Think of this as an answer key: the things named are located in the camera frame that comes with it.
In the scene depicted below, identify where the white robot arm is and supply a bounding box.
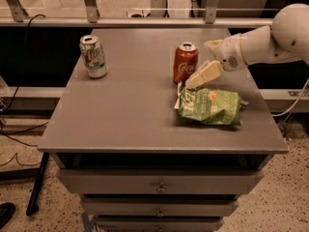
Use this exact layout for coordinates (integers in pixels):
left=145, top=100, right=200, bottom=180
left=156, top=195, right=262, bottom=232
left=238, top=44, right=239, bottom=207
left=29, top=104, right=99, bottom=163
left=185, top=4, right=309, bottom=89

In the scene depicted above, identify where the green jalapeno chip bag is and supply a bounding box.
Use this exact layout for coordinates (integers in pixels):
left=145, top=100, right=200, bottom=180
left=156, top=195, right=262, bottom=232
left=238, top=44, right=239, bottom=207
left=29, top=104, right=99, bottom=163
left=174, top=83, right=249, bottom=126

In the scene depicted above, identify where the middle grey drawer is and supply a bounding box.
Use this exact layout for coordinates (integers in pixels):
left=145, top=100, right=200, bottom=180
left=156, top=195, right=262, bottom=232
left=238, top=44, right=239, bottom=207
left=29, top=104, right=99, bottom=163
left=81, top=196, right=239, bottom=218

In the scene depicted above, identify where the red coke can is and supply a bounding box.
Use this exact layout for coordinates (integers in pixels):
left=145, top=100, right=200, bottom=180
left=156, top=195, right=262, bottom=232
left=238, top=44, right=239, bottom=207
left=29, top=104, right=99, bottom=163
left=173, top=42, right=199, bottom=83

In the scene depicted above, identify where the white 7up can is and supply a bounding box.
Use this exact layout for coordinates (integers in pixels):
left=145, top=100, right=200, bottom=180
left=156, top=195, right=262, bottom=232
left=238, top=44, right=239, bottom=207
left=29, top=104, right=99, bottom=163
left=79, top=35, right=107, bottom=78

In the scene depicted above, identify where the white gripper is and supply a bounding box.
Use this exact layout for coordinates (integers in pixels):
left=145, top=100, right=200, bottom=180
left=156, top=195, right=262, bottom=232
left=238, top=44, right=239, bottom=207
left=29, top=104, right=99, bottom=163
left=185, top=34, right=247, bottom=88

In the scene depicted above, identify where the black cable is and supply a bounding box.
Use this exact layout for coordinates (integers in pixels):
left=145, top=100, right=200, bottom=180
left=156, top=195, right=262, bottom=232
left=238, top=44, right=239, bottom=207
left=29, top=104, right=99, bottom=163
left=0, top=14, right=50, bottom=167

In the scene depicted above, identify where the metal railing frame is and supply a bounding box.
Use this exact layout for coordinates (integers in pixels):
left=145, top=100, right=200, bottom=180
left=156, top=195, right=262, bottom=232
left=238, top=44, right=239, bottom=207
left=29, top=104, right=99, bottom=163
left=0, top=0, right=273, bottom=28

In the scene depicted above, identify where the grey drawer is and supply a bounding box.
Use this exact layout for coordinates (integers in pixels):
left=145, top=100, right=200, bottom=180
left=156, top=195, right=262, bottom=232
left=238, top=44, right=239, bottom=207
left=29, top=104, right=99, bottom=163
left=81, top=196, right=239, bottom=218
left=57, top=169, right=264, bottom=194
left=96, top=217, right=224, bottom=232

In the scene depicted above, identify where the top grey drawer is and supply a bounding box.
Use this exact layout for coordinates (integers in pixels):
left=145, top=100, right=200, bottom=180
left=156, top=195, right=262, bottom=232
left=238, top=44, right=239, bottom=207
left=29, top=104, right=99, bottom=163
left=57, top=169, right=264, bottom=194

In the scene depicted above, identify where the bottom grey drawer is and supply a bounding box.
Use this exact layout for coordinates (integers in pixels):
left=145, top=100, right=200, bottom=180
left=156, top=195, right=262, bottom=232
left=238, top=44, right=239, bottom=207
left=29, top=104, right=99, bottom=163
left=96, top=217, right=224, bottom=232

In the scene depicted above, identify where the grey drawer cabinet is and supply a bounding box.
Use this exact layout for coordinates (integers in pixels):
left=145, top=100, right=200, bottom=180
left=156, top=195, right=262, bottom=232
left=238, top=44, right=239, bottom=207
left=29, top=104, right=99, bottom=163
left=37, top=28, right=290, bottom=232

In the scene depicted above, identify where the black floor stand leg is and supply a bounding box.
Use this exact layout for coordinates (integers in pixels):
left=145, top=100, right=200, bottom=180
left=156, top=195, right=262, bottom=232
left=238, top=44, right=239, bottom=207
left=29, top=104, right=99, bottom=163
left=0, top=153, right=49, bottom=217

